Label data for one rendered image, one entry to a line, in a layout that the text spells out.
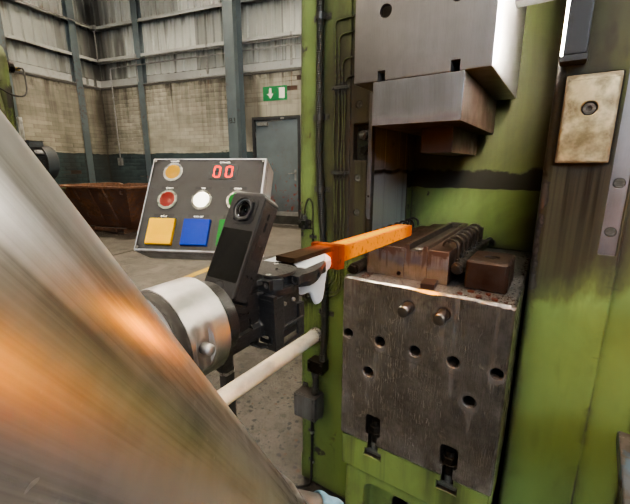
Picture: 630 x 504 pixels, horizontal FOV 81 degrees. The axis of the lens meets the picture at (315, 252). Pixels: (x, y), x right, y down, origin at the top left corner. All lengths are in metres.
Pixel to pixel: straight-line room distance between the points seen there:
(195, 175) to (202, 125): 7.58
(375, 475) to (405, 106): 0.93
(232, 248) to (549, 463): 1.01
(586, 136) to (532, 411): 0.65
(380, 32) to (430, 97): 0.19
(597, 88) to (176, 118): 8.61
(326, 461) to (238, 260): 1.25
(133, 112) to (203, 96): 2.00
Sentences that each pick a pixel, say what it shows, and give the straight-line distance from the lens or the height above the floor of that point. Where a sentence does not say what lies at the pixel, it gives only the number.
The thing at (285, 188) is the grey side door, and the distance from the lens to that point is 7.62.
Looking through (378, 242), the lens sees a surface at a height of 1.05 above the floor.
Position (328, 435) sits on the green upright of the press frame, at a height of 0.24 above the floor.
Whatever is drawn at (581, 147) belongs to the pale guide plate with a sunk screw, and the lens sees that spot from 0.95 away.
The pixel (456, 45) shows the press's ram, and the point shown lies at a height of 1.41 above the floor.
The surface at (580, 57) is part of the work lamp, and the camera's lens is 0.95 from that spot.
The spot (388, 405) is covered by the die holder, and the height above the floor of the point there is 0.60.
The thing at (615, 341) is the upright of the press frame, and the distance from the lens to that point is 1.05.
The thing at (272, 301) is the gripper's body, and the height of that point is 1.04.
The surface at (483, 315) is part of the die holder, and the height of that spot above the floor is 0.88.
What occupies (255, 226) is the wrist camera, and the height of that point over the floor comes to 1.12.
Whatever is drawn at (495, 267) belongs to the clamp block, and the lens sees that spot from 0.86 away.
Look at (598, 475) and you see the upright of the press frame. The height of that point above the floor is 0.47.
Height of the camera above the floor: 1.18
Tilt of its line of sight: 13 degrees down
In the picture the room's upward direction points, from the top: straight up
